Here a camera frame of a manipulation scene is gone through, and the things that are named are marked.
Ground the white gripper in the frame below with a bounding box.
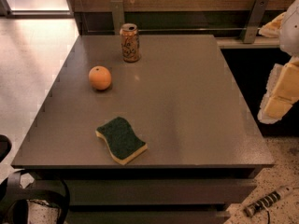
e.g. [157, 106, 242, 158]
[257, 0, 299, 124]

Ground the orange fruit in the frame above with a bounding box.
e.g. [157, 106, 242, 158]
[89, 66, 112, 91]

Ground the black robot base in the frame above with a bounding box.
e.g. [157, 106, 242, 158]
[0, 134, 71, 224]

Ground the white power strip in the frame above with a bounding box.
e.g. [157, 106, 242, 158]
[244, 186, 293, 217]

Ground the orange soda can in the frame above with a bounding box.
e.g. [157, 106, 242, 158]
[120, 23, 140, 63]

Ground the green yellow sponge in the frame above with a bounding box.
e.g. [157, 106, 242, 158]
[95, 117, 148, 165]

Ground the grey upper drawer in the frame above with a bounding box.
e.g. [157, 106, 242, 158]
[65, 179, 256, 206]

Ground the grey drawer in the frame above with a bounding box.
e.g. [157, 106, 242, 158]
[65, 179, 256, 206]
[66, 211, 230, 224]

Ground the grey lower drawer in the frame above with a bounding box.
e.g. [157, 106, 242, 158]
[66, 211, 230, 224]

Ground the right metal bracket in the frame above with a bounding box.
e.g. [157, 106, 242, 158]
[240, 0, 269, 44]

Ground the metal bracket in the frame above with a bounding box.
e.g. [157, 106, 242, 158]
[110, 0, 124, 35]
[240, 0, 269, 44]

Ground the black cable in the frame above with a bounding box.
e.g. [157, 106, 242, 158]
[259, 199, 271, 224]

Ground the left metal bracket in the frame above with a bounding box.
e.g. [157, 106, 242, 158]
[110, 0, 124, 35]

